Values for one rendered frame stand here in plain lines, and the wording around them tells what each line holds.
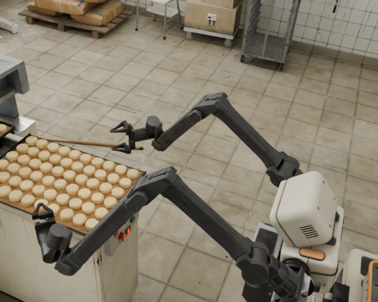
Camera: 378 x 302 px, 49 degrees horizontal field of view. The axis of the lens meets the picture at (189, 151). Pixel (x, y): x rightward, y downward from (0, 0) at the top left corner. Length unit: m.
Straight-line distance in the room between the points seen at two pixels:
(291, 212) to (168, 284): 1.38
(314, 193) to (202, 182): 1.88
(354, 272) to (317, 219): 0.52
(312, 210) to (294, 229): 0.09
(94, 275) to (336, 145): 2.58
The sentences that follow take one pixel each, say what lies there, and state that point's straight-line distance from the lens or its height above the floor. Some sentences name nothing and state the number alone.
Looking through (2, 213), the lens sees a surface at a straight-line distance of 1.89.
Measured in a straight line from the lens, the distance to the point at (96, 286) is 1.88.
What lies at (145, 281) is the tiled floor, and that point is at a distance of 2.52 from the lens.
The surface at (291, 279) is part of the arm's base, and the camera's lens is 1.26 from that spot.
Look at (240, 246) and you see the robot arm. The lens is 1.20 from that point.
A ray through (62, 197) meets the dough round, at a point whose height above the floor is 0.92.
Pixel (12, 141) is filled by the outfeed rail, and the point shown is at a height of 0.89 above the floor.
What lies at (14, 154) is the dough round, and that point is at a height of 0.92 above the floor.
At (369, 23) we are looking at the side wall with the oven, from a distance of 5.27.
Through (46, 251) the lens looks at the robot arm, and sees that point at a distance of 1.40.
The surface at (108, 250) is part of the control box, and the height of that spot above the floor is 0.74.
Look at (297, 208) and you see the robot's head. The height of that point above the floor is 1.24.
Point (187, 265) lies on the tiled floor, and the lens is 2.59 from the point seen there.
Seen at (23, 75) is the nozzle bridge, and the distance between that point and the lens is 2.11.
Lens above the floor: 2.09
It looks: 38 degrees down
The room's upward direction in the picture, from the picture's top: 5 degrees clockwise
